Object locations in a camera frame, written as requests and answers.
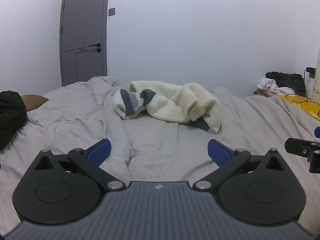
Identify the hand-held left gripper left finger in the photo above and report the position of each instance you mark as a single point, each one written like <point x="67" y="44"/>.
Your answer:
<point x="98" y="152"/>

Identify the black wall charger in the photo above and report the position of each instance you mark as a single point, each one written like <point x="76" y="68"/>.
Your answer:
<point x="310" y="72"/>

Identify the grey wall switch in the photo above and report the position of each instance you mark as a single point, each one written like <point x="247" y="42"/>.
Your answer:
<point x="111" y="11"/>

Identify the black bag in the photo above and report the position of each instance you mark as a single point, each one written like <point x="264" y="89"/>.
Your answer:
<point x="290" y="80"/>

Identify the cardboard box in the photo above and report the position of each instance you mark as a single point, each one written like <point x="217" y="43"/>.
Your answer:
<point x="262" y="93"/>

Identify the white crumpled cloth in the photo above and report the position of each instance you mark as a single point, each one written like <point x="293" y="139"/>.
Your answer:
<point x="268" y="84"/>

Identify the brown pillow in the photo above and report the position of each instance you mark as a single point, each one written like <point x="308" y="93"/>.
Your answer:
<point x="33" y="102"/>

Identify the black cloth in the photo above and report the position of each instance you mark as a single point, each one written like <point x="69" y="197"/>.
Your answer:
<point x="11" y="115"/>

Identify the yellow printed cloth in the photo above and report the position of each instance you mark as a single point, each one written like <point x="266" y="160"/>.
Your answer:
<point x="300" y="102"/>

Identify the grey bed duvet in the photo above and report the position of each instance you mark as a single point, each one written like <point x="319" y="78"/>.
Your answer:
<point x="75" y="120"/>

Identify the cream padded furniture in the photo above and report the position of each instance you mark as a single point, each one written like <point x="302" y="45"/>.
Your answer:
<point x="318" y="80"/>

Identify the grey door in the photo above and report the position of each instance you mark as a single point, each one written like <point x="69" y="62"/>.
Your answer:
<point x="85" y="25"/>

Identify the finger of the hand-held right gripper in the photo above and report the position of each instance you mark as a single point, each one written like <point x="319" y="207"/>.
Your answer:
<point x="296" y="145"/>
<point x="317" y="132"/>

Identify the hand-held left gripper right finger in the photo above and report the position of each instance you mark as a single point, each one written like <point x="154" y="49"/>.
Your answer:
<point x="220" y="153"/>

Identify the cream sweater with blue-grey stripes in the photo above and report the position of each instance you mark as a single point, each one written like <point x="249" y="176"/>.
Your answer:
<point x="172" y="105"/>

